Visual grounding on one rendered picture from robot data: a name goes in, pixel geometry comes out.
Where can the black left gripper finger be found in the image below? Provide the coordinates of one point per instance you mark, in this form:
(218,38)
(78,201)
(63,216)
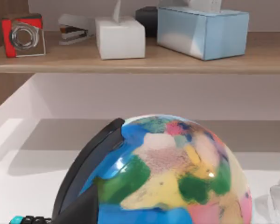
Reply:
(84,210)

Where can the black keyboard with teal key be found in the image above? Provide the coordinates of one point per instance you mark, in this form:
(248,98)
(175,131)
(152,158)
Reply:
(31,220)

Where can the wooden shelf unit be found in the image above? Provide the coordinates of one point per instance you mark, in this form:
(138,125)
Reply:
(67,63)

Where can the white tissue box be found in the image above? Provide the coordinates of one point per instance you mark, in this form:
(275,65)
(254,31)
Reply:
(121,39)

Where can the white and black stapler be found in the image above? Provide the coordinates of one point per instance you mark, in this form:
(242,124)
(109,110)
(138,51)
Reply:
(72,32)

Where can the red and black tape dispenser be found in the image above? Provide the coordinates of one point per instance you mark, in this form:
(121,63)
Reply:
(23,37)

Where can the black rounded box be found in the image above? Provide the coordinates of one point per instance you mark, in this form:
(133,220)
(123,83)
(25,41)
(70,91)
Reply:
(145,21)

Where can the light blue tissue box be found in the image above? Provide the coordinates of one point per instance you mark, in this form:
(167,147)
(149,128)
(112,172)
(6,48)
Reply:
(200,32)

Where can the colourful globe with black frame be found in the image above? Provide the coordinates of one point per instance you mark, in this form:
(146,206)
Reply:
(168,172)

